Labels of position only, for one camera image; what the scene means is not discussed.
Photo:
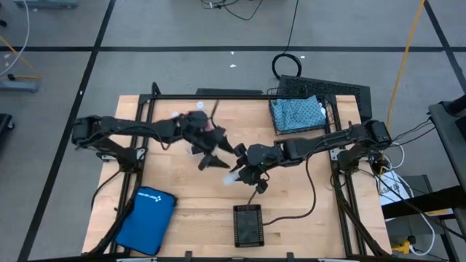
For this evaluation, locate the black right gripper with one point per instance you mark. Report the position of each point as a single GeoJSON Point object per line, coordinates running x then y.
{"type": "Point", "coordinates": [262, 158]}

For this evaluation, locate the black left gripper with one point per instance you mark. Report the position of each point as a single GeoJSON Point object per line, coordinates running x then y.
{"type": "Point", "coordinates": [200, 131]}

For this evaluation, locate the pink bandage roll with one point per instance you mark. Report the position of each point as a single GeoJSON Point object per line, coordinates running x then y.
{"type": "Point", "coordinates": [208, 126]}

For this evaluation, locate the blue patterned cloth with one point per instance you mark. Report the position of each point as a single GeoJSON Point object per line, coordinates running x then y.
{"type": "Point", "coordinates": [296, 113]}

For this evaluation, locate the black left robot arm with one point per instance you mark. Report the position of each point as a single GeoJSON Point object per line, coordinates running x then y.
{"type": "Point", "coordinates": [123, 125]}

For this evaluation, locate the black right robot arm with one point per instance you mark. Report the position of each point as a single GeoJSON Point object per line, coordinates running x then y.
{"type": "Point", "coordinates": [327, 140]}

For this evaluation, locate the clear plastic container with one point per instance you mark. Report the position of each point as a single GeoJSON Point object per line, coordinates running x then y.
{"type": "Point", "coordinates": [189, 151]}

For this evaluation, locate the small black plastic basket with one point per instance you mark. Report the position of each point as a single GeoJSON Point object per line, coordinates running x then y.
{"type": "Point", "coordinates": [248, 225]}

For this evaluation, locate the black edge clamp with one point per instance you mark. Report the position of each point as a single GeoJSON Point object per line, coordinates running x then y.
{"type": "Point", "coordinates": [188, 255]}
{"type": "Point", "coordinates": [290, 257]}

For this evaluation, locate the blue first aid pouch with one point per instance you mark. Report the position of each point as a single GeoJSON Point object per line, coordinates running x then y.
{"type": "Point", "coordinates": [145, 222]}

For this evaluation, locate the small white object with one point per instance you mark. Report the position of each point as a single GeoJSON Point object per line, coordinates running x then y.
{"type": "Point", "coordinates": [322, 108]}

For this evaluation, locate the black mesh panel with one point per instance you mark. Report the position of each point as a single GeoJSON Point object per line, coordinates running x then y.
{"type": "Point", "coordinates": [327, 89]}

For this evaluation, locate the white paper bag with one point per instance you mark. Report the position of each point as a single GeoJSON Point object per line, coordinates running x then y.
{"type": "Point", "coordinates": [391, 189]}

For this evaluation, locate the yellow plug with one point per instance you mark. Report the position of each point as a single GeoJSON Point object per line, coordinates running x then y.
{"type": "Point", "coordinates": [403, 248]}

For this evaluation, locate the black beam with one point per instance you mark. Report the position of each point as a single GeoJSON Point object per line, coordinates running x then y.
{"type": "Point", "coordinates": [422, 202]}

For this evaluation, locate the black cart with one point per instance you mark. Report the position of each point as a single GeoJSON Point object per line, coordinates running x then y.
{"type": "Point", "coordinates": [449, 138]}

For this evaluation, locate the grey metal foot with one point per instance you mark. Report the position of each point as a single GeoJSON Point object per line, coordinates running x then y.
{"type": "Point", "coordinates": [18, 86]}

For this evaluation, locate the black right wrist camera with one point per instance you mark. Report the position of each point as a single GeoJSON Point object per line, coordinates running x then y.
{"type": "Point", "coordinates": [262, 186]}

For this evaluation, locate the black metal table frame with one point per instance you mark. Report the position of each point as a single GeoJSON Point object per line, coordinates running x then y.
{"type": "Point", "coordinates": [236, 97]}

